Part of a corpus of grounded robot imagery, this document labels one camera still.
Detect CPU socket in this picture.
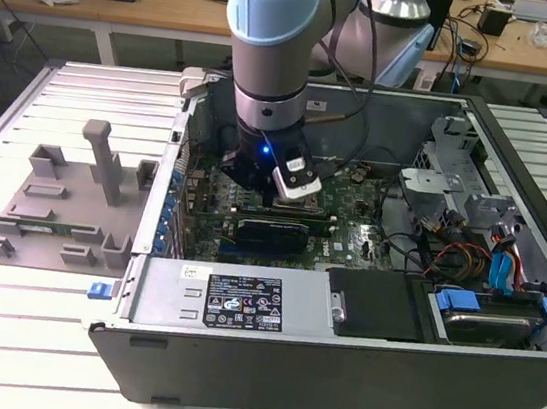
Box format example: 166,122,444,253
272,184,327,218

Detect silver power supply with label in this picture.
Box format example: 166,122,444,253
129,246,346,350

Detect grey parts rack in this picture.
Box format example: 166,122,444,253
0,106,167,285

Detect green motherboard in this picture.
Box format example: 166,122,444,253
165,137,410,288

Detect small black cube adapter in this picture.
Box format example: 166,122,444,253
476,4,511,37

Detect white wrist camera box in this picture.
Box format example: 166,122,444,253
267,146,329,207

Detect light blue data wire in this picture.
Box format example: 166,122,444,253
487,249,521,299

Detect grey metal drive cage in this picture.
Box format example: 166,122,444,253
390,109,540,248

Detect black graphics card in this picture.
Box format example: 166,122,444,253
230,213,312,259

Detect black upright box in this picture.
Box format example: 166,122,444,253
422,0,456,55

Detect wooden desk white frame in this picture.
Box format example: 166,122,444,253
0,0,547,125

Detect black RAM slot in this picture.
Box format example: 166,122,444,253
231,200,338,227

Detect black hard disk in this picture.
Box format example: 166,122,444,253
436,306,540,355

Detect small blue clip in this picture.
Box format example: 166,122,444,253
87,279,116,303

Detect red yellow power wires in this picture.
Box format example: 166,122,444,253
422,234,496,289

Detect grey flat tray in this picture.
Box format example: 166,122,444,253
489,0,547,24

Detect black open PC case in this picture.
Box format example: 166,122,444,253
71,48,547,409

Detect grey case latch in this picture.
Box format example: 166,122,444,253
177,64,212,102

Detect black plastic bay cover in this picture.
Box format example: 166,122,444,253
317,264,436,348

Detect green RAM stick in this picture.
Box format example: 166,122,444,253
0,213,100,244

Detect blue disk carrier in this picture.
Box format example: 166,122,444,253
431,281,547,332

